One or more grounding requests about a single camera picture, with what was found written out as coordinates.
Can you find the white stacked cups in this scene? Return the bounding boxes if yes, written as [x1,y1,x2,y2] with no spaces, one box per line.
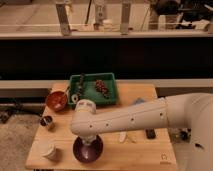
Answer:
[41,144,57,160]

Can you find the green plastic tray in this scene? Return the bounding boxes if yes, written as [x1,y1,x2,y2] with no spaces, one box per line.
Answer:
[68,73,118,107]

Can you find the blue sponge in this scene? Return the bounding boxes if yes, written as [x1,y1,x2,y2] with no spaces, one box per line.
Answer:
[133,98,145,105]

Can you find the wooden spoon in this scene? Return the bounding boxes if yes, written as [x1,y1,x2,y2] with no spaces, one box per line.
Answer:
[59,86,70,103]

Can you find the black brush in tray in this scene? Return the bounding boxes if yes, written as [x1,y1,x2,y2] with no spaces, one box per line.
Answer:
[71,74,85,104]

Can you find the purple bowl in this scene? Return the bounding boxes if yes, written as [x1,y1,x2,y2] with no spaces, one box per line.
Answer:
[73,136,103,163]

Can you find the metal can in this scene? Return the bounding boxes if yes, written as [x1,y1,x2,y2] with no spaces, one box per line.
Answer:
[40,116,54,131]

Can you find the dark grape bunch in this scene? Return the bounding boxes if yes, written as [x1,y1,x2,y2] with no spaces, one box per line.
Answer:
[95,80,109,98]

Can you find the black remote control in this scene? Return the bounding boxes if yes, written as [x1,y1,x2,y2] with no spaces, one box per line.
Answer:
[145,129,156,139]

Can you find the black wheeled stand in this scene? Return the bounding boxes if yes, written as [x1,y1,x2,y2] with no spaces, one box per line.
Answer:
[180,129,189,141]

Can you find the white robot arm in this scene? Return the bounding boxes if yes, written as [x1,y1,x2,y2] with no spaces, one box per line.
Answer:
[70,93,213,171]

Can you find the red bowl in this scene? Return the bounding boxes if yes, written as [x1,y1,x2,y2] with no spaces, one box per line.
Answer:
[45,91,68,112]

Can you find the yellow banana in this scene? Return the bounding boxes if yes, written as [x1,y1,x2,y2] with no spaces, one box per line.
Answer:
[127,134,137,143]

